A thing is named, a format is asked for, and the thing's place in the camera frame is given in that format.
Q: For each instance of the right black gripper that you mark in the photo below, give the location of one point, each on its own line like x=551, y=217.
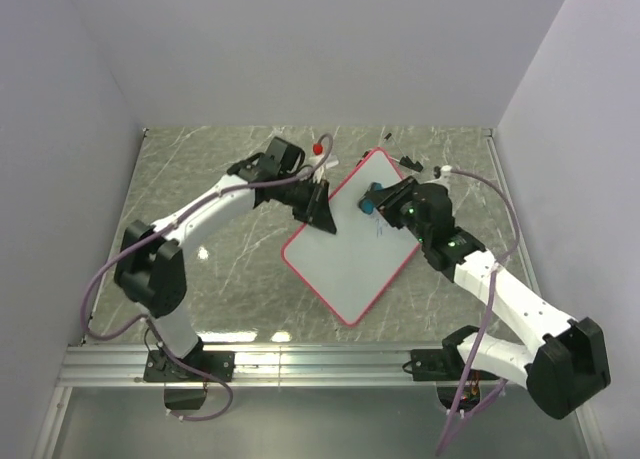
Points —
x=388, y=199

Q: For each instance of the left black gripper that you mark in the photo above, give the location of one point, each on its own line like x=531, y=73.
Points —
x=316, y=211

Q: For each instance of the blue whiteboard eraser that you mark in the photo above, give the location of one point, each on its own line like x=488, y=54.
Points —
x=366, y=203

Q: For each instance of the red framed whiteboard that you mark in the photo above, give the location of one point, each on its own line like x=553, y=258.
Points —
x=350, y=269

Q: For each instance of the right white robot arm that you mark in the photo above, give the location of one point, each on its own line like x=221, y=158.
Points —
x=561, y=361

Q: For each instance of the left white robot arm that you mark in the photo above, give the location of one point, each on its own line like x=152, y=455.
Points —
x=151, y=264

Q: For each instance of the whiteboard wire stand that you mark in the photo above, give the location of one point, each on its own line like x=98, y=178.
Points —
x=401, y=159

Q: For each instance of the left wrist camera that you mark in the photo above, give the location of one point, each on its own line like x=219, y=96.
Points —
x=320, y=162

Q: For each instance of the right side aluminium rail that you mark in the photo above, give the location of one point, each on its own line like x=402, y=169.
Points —
x=523, y=252

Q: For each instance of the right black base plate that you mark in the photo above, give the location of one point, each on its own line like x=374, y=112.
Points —
x=434, y=365

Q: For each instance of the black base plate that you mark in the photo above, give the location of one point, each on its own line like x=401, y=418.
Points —
x=434, y=365
x=161, y=369

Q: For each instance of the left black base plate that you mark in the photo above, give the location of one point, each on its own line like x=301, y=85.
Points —
x=161, y=369

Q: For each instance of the aluminium mounting rail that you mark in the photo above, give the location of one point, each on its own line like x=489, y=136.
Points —
x=278, y=365

